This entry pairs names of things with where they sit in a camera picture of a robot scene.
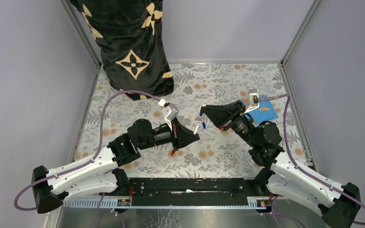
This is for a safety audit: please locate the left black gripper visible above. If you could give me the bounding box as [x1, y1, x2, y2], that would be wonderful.
[138, 117, 200, 152]

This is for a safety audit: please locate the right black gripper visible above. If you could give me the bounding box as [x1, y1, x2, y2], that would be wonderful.
[201, 100, 258, 147]

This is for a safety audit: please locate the white pen red tip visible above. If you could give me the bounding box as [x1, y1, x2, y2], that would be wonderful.
[193, 123, 200, 134]

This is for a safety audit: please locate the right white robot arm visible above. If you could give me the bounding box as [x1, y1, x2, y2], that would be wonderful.
[200, 101, 360, 228]

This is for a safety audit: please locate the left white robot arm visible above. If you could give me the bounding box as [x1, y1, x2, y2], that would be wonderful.
[32, 118, 200, 214]

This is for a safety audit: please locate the blue folded cloth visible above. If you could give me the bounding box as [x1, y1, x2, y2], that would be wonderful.
[246, 101, 278, 124]

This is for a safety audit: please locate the floral table mat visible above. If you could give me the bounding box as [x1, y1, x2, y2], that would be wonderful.
[72, 63, 309, 179]

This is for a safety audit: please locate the black gold patterned robe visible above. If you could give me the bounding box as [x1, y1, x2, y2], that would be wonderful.
[70, 0, 174, 96]

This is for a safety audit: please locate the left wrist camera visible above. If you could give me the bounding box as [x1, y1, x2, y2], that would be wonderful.
[158, 99, 179, 130]

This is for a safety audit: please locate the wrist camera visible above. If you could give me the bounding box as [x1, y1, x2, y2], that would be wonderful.
[158, 99, 179, 130]
[244, 89, 259, 114]

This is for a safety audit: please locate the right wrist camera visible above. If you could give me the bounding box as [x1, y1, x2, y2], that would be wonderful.
[244, 89, 259, 114]

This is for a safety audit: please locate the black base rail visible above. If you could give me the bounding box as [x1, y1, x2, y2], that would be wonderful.
[110, 178, 270, 199]

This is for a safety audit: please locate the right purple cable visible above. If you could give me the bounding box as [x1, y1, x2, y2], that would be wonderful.
[258, 94, 365, 226]

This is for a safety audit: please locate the purple cable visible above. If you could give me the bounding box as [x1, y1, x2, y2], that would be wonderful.
[13, 90, 164, 211]
[258, 94, 365, 226]

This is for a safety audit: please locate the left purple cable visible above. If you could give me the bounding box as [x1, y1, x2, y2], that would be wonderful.
[13, 90, 164, 211]

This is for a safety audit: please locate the slotted cable duct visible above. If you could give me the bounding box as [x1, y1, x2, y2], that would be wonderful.
[64, 193, 271, 210]

